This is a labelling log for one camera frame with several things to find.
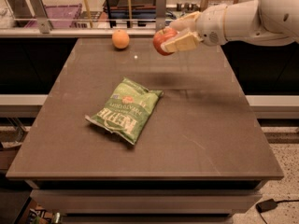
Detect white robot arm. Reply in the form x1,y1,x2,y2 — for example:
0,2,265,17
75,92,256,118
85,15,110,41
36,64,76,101
161,0,299,53

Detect black power adapter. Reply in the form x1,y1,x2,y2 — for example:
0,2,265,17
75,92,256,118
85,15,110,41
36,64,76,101
255,199,278,213

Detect grey metal bracket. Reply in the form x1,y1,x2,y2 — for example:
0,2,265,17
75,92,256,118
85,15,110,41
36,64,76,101
156,0,166,31
29,0,51,34

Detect red apple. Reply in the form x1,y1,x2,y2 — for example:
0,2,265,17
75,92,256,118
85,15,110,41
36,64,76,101
152,27,178,56

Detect purple plastic crate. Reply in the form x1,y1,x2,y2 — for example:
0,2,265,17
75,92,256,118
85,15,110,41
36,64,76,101
24,3,84,29

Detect green Kettle chips bag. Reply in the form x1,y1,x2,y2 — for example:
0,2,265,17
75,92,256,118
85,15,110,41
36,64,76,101
85,77,164,145

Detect grey metal bracket left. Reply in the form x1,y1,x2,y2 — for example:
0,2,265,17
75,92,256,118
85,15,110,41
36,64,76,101
29,0,51,34

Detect grey table drawer unit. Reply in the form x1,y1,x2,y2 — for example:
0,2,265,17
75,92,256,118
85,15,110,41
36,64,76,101
24,179,269,224

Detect grey metal bracket centre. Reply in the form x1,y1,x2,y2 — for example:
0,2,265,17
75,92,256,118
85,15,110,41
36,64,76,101
156,0,166,31

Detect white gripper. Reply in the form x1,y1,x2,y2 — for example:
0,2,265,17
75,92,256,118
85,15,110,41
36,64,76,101
161,4,227,53

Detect orange fruit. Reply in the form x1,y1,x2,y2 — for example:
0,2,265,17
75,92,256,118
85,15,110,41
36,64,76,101
112,30,130,49

